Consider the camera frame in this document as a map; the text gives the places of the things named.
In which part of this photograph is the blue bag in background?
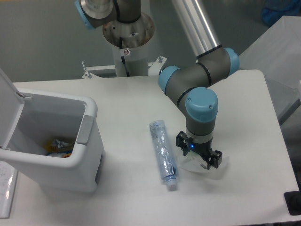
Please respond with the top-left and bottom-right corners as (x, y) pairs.
(261, 0), (301, 27)

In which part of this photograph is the paper sheet in plastic sleeve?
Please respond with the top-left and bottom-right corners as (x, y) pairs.
(0, 161), (18, 219)

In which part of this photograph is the trash inside the can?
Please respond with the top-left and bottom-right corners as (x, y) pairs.
(44, 138), (75, 158)

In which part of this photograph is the white plastic wrapper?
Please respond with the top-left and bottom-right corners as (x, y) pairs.
(175, 151), (230, 179)

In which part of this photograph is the white trash can lid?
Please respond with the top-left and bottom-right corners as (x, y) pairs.
(0, 69), (32, 148)

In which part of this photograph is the black clamp at table edge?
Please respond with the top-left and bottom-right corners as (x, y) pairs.
(284, 191), (301, 216)

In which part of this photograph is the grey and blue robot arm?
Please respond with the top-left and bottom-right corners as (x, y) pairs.
(75, 0), (239, 170)

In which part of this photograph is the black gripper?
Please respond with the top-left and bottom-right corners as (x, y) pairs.
(176, 131), (222, 170)

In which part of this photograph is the white metal base frame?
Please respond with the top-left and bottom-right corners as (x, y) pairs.
(82, 56), (167, 79)

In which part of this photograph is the crushed clear plastic bottle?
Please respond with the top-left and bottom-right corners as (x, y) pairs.
(149, 120), (177, 191)

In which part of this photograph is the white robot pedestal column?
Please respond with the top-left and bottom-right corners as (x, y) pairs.
(103, 12), (155, 65)

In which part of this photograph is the white trash can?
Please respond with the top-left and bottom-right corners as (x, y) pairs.
(0, 89), (104, 193)

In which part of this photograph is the black pedestal cable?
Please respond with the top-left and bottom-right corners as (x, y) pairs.
(119, 36), (130, 77)

